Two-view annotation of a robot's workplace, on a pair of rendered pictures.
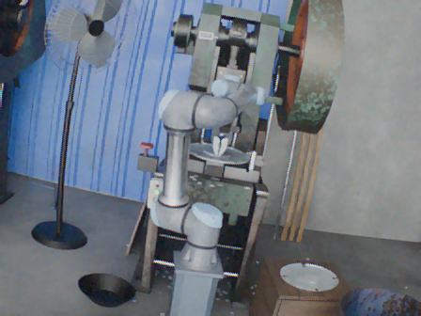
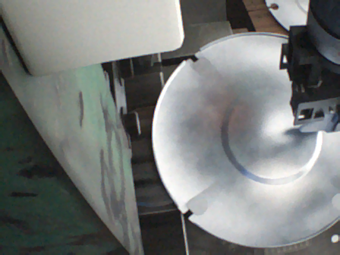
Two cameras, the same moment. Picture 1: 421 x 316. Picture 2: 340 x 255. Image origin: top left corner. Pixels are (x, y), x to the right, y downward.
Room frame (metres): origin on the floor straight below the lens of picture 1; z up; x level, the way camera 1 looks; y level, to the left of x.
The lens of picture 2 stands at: (2.34, 0.23, 1.41)
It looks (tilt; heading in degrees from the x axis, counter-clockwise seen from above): 65 degrees down; 274
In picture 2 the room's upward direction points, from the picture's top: 12 degrees counter-clockwise
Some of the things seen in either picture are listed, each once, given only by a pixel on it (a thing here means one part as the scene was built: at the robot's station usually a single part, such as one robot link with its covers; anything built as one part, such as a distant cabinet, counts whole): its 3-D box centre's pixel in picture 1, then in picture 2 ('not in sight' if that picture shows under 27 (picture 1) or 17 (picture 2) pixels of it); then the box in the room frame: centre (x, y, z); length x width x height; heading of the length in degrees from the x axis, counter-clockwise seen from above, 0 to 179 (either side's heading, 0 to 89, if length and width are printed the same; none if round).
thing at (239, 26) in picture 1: (235, 49); not in sight; (2.51, -0.02, 1.27); 0.21 x 0.12 x 0.34; 1
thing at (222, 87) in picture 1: (226, 88); not in sight; (2.08, -0.01, 1.09); 0.11 x 0.11 x 0.08; 72
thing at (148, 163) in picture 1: (147, 173); not in sight; (2.27, 0.28, 0.62); 0.10 x 0.06 x 0.20; 91
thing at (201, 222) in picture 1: (203, 223); not in sight; (1.75, -0.02, 0.62); 0.13 x 0.12 x 0.14; 72
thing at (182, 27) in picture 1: (188, 34); not in sight; (2.52, 0.22, 1.31); 0.22 x 0.12 x 0.22; 1
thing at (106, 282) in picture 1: (106, 292); not in sight; (2.03, 0.39, 0.04); 0.30 x 0.30 x 0.07
